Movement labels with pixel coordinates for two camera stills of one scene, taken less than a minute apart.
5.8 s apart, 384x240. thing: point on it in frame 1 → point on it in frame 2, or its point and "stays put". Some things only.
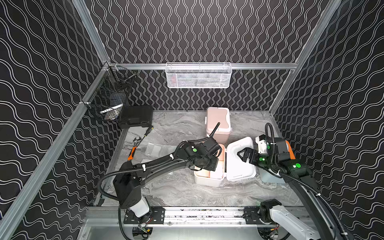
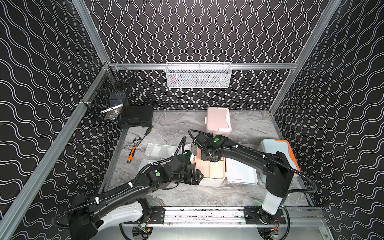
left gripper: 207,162 → 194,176
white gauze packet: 153,149 stays put
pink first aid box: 214,115 stays put
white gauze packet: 166,149 stays put
